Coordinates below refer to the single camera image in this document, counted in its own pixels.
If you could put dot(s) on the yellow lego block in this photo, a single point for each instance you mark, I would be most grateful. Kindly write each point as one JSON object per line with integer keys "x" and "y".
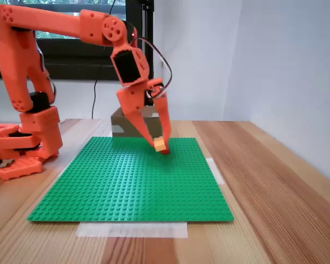
{"x": 159, "y": 144}

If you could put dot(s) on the cardboard box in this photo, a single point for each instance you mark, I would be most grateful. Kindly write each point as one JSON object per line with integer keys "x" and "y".
{"x": 126, "y": 129}

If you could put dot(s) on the white tape on box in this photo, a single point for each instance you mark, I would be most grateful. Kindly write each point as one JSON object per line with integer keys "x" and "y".
{"x": 117, "y": 129}

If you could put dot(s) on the red lego block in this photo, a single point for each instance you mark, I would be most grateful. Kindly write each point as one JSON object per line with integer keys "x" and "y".
{"x": 167, "y": 151}

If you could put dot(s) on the green lego baseplate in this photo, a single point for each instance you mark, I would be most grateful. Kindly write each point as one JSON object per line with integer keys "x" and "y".
{"x": 112, "y": 187}

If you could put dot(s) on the black framed window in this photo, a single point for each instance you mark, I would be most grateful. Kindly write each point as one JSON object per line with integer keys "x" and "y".
{"x": 71, "y": 57}

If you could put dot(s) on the translucent masking tape strip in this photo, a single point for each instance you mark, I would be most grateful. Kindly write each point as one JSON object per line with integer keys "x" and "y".
{"x": 132, "y": 230}
{"x": 218, "y": 173}

